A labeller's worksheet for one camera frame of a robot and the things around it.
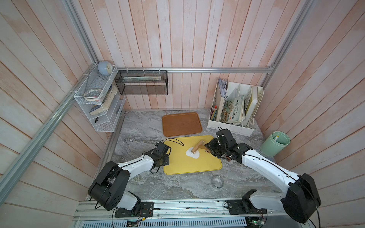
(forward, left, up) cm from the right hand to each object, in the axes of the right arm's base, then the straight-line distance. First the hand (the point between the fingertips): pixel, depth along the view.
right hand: (203, 144), depth 83 cm
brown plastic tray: (+27, +16, -13) cm, 34 cm away
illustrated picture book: (+27, -22, +3) cm, 35 cm away
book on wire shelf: (+16, +56, +20) cm, 62 cm away
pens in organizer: (+25, -9, +1) cm, 27 cm away
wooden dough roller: (+5, 0, -7) cm, 8 cm away
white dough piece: (+1, +9, -12) cm, 15 cm away
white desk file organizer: (+30, -34, +12) cm, 47 cm away
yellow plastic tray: (-5, +14, -16) cm, 22 cm away
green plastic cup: (+2, -43, 0) cm, 43 cm away
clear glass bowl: (-17, -8, -15) cm, 24 cm away
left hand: (-6, +25, -14) cm, 29 cm away
